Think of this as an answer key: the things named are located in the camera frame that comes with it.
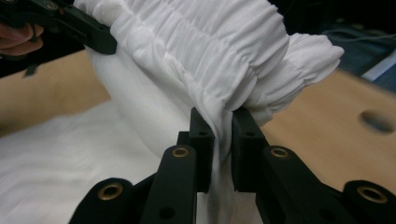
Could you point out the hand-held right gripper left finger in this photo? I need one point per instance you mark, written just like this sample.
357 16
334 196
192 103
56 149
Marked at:
204 155

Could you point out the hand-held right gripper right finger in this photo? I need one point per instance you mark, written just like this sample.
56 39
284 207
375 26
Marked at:
246 155

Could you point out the white tiered skirt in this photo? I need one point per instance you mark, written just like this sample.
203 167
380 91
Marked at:
202 46

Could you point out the white desk frame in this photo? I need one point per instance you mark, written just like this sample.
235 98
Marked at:
381 67

